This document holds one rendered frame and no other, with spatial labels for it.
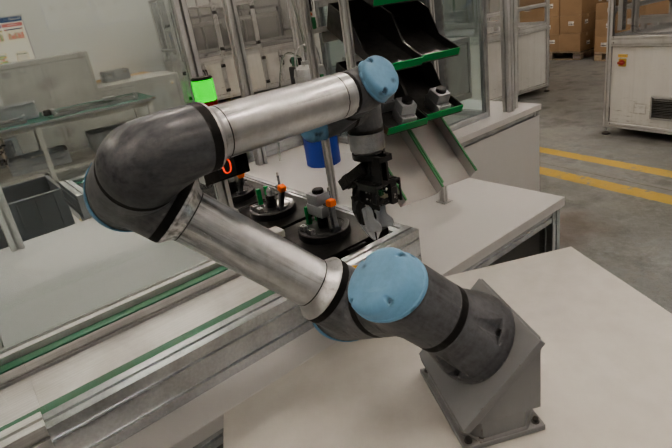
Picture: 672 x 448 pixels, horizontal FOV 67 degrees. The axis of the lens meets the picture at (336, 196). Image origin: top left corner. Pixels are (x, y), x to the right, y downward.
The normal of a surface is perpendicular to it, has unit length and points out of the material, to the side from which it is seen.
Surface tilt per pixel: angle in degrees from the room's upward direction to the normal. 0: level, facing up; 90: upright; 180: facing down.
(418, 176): 45
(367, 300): 41
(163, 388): 90
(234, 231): 67
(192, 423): 0
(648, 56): 90
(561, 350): 0
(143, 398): 90
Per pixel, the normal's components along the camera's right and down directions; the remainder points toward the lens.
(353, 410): -0.15, -0.92
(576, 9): -0.80, 0.32
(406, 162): 0.24, -0.48
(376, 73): 0.54, -0.28
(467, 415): -0.79, -0.51
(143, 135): -0.09, -0.36
